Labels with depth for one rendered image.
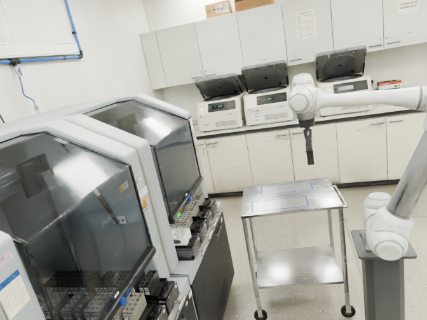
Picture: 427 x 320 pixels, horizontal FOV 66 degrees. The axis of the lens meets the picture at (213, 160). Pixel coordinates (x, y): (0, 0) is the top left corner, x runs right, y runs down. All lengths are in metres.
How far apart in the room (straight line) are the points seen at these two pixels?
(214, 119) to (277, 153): 0.86
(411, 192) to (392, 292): 0.66
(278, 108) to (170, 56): 1.51
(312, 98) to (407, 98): 0.41
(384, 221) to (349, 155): 2.51
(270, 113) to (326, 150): 0.78
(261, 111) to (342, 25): 1.27
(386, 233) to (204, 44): 3.23
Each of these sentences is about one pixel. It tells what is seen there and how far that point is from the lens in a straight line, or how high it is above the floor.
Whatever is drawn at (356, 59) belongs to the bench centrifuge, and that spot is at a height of 1.45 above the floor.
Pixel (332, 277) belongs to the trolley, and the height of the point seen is 0.28.
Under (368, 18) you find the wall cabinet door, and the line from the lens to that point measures 4.18.
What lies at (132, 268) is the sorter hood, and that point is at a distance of 1.44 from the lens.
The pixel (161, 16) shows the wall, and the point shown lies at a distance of 4.77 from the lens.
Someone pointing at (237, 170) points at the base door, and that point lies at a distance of 4.15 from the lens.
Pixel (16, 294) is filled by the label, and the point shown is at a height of 1.30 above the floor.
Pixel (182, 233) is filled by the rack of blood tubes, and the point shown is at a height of 0.86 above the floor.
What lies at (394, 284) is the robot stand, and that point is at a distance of 2.02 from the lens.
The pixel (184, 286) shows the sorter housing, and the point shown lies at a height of 0.72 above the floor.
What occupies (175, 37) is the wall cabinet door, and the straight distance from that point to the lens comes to 4.34.
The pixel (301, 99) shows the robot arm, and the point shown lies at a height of 1.54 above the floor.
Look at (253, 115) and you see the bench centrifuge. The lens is 3.93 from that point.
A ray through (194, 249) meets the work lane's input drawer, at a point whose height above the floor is 0.79.
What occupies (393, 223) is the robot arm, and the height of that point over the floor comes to 0.96.
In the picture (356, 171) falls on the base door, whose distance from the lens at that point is 4.15.
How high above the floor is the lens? 1.76
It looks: 17 degrees down
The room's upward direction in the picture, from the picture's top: 11 degrees counter-clockwise
